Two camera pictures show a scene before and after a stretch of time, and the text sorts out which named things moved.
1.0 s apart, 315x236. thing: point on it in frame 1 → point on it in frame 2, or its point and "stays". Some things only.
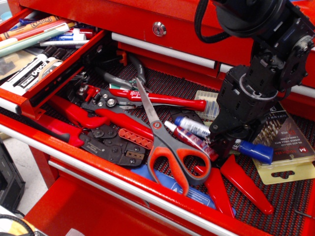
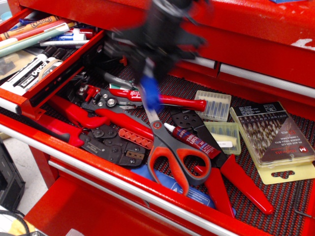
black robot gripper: x=243 y=104 → x=169 y=34
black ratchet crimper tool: x=101 y=139 stays
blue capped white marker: x=261 y=154 → x=149 y=85
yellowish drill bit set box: x=294 y=153 stays
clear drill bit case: x=212 y=105 stays
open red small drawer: x=40 y=51 stays
